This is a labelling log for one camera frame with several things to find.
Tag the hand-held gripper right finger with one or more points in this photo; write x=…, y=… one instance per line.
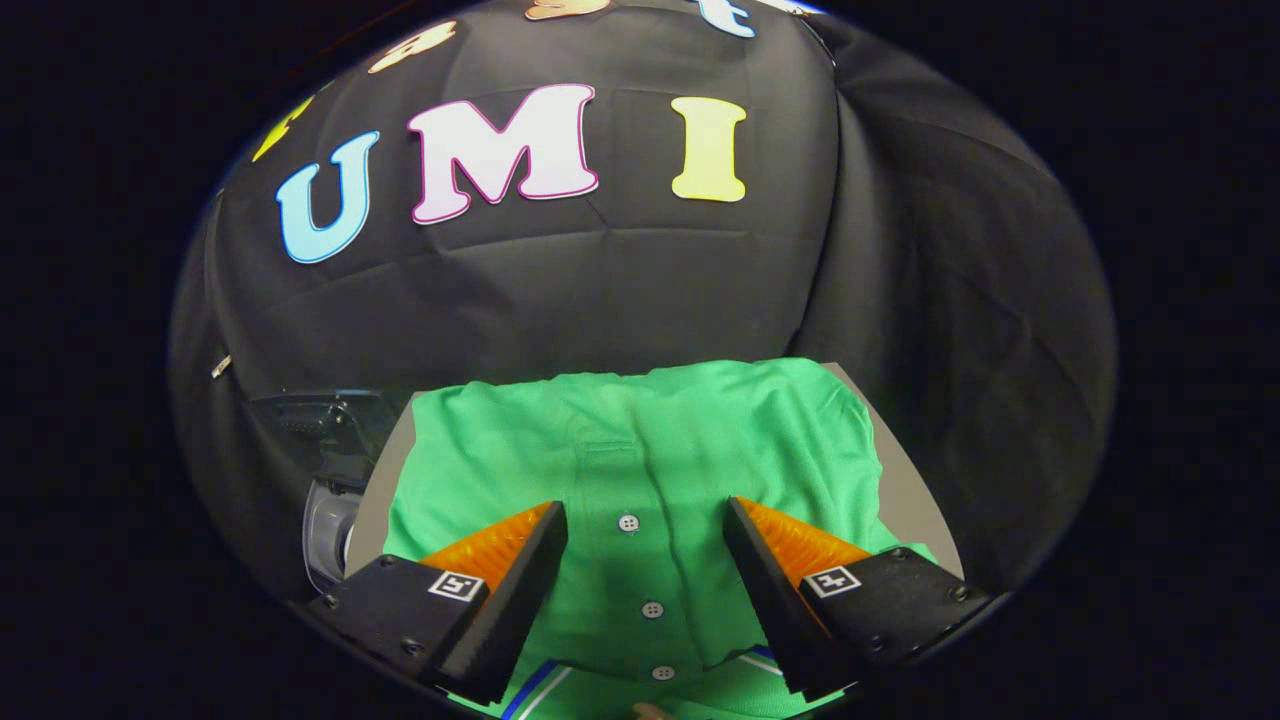
x=770, y=600

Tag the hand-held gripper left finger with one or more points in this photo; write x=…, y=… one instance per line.
x=520, y=600

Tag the green polo shirt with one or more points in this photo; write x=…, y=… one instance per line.
x=650, y=450

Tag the grey washing machine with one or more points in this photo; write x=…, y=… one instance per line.
x=330, y=520

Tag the grey cabinet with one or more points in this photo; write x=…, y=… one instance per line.
x=905, y=480

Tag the black backdrop cloth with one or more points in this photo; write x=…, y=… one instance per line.
x=600, y=290

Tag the silver clip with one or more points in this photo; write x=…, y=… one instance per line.
x=221, y=366

